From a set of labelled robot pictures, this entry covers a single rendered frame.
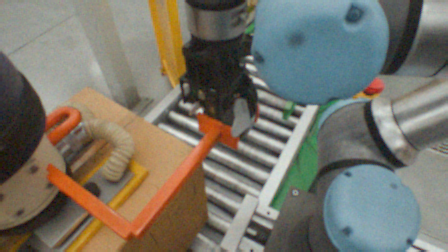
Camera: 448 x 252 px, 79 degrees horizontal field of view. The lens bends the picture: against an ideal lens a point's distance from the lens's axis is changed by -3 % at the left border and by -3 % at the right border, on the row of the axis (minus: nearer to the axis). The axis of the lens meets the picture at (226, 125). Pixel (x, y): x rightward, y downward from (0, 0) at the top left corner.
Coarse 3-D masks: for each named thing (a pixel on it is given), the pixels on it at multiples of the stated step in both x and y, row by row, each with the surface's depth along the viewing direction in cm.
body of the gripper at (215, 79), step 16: (192, 48) 34; (208, 48) 33; (224, 48) 34; (192, 64) 37; (208, 64) 37; (224, 64) 38; (240, 64) 40; (192, 80) 38; (208, 80) 38; (224, 80) 38; (240, 80) 40; (192, 96) 41; (208, 96) 38; (224, 96) 38; (208, 112) 41; (224, 112) 40
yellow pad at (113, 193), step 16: (96, 176) 56; (128, 176) 56; (144, 176) 57; (96, 192) 52; (112, 192) 54; (128, 192) 55; (112, 208) 52; (80, 224) 50; (96, 224) 50; (32, 240) 48; (64, 240) 48; (80, 240) 48
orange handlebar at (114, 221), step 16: (64, 112) 52; (80, 112) 53; (48, 128) 51; (64, 128) 49; (208, 144) 47; (192, 160) 45; (48, 176) 43; (64, 176) 43; (176, 176) 43; (64, 192) 42; (80, 192) 41; (160, 192) 42; (176, 192) 43; (96, 208) 40; (144, 208) 40; (160, 208) 40; (112, 224) 38; (128, 224) 38; (144, 224) 39; (128, 240) 38
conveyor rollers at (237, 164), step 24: (264, 96) 149; (192, 120) 138; (264, 120) 138; (288, 120) 139; (192, 144) 129; (240, 144) 128; (264, 144) 131; (216, 168) 121; (240, 168) 121; (216, 192) 113; (240, 192) 115; (216, 216) 107
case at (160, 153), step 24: (96, 96) 74; (120, 120) 69; (144, 120) 69; (96, 144) 64; (144, 144) 64; (168, 144) 64; (72, 168) 60; (168, 168) 60; (144, 192) 56; (192, 192) 69; (168, 216) 62; (192, 216) 77; (0, 240) 50; (96, 240) 50; (120, 240) 50; (144, 240) 57; (168, 240) 69; (192, 240) 88
